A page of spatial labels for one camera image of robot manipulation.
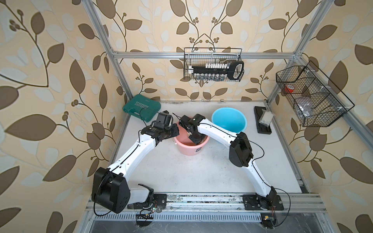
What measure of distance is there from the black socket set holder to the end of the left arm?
0.35 meters

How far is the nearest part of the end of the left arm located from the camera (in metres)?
0.58

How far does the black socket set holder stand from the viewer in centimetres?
82
